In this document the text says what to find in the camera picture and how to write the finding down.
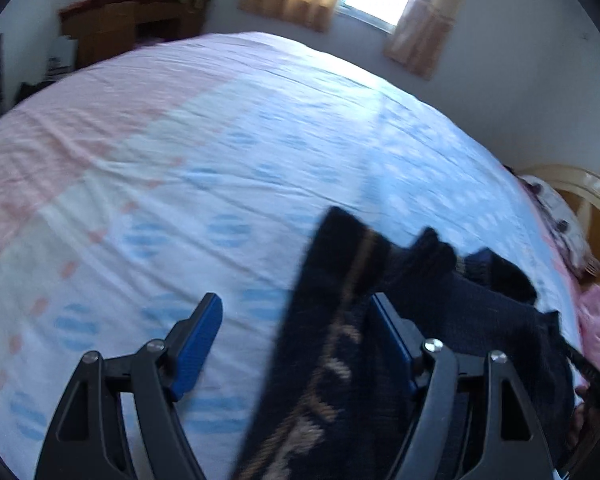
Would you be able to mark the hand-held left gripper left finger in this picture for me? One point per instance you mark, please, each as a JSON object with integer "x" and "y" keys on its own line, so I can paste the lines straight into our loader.
{"x": 196, "y": 345}

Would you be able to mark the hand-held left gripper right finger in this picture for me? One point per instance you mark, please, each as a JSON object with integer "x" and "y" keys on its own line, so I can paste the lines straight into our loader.
{"x": 397, "y": 342}

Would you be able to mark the white printed bag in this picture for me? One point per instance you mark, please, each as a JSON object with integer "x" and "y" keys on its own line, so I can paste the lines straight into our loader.
{"x": 62, "y": 57}

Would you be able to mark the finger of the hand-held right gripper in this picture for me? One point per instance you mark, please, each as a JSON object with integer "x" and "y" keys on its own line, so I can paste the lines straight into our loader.
{"x": 592, "y": 372}

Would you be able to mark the dark bag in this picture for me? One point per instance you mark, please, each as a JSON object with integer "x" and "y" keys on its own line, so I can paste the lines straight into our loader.
{"x": 32, "y": 89}

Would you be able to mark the person's right hand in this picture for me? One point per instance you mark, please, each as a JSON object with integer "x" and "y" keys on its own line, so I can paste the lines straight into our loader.
{"x": 585, "y": 427}

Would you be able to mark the cream and wood headboard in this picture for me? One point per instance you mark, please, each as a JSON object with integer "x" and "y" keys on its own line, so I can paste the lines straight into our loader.
{"x": 595, "y": 195}

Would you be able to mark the pink and blue bed sheet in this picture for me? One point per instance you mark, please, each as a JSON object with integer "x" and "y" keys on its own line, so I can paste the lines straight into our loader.
{"x": 205, "y": 160}

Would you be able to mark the navy patterned knit sweater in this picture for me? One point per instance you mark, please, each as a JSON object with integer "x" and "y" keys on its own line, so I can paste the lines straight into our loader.
{"x": 430, "y": 340}

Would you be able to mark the dark wooden desk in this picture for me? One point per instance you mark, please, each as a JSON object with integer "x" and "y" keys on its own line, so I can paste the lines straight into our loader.
{"x": 115, "y": 30}

